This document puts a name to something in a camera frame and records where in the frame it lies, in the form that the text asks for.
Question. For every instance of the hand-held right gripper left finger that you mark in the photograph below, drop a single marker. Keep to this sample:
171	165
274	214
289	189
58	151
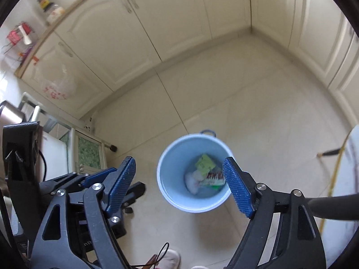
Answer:
120	185

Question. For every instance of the green wrapper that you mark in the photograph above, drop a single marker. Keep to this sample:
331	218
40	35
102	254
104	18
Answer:
204	164

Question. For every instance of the round marble table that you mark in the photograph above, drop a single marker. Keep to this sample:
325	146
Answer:
350	168

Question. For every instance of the white red printed plastic bag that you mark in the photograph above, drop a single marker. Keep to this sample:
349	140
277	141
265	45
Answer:
60	86

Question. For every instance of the sauce bottle yellow label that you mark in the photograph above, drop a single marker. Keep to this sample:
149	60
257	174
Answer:
44	3

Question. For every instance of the beige slipper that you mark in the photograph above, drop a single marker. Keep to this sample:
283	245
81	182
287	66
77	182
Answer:
171	259

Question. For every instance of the red white snack wrapper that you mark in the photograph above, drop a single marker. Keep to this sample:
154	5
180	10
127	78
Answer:
214	178

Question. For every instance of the small cupboard green glass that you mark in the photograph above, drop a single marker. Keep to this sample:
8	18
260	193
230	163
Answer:
87	148

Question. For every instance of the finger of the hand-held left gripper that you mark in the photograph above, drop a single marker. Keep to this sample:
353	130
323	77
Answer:
96	176
137	192

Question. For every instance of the white tissue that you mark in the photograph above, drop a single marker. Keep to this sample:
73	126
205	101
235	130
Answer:
192	183

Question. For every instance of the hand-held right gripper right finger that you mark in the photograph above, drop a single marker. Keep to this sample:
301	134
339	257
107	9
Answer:
235	190

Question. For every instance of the blue plastic bucket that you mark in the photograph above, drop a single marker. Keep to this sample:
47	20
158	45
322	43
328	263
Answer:
174	173

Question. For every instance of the grey metal shelf frame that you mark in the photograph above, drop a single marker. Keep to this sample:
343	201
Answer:
28	98

